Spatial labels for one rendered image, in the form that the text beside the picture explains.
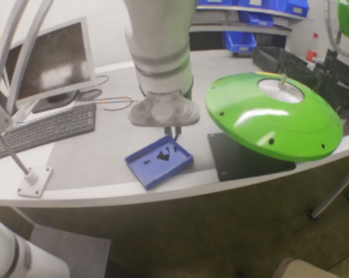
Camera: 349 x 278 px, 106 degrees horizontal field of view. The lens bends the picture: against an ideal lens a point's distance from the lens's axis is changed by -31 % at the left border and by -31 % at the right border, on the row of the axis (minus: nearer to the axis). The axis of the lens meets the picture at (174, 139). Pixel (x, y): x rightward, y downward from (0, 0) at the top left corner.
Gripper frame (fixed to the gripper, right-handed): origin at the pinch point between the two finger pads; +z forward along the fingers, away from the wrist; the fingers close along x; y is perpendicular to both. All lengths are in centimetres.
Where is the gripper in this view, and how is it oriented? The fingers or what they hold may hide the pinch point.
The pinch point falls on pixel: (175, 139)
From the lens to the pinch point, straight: 42.1
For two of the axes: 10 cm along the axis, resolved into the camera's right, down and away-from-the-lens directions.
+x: -10.0, 0.2, 0.8
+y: 0.1, -9.4, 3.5
